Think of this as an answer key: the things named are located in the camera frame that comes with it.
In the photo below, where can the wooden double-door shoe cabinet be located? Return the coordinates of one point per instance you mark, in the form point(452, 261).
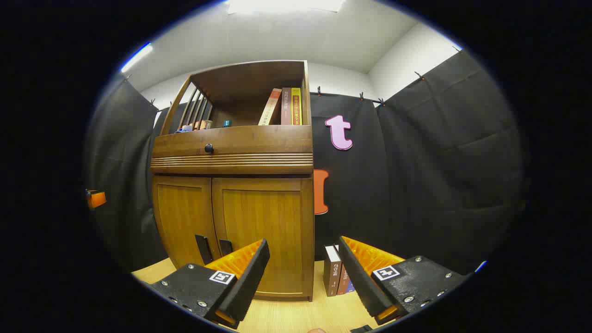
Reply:
point(249, 81)

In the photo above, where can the small orange item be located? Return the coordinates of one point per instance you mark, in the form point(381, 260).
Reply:
point(202, 125)

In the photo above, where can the large ceiling light panel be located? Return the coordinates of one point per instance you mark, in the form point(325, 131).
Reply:
point(284, 5)

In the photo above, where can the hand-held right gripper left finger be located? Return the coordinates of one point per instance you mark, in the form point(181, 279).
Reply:
point(249, 282)

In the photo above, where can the brown book with white top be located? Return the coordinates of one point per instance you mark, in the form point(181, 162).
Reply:
point(331, 273)

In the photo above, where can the beige book with red spine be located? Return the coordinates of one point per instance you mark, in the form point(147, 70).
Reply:
point(270, 108)

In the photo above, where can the wooden cabinet door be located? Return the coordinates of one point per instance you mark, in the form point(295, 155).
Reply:
point(268, 212)
point(182, 217)

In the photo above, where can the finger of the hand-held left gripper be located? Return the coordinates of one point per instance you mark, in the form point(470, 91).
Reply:
point(97, 200)

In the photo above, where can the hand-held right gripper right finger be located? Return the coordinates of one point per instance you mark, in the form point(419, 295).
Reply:
point(358, 277)

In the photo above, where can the reddish brown book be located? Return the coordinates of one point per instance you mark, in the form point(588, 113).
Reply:
point(343, 282)

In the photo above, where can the small blue item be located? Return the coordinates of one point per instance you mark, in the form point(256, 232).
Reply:
point(183, 129)

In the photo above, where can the wooden drawer with black knob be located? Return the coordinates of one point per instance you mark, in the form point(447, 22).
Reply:
point(259, 141)

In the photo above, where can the dark brown book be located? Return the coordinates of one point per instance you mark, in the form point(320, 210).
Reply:
point(286, 106)

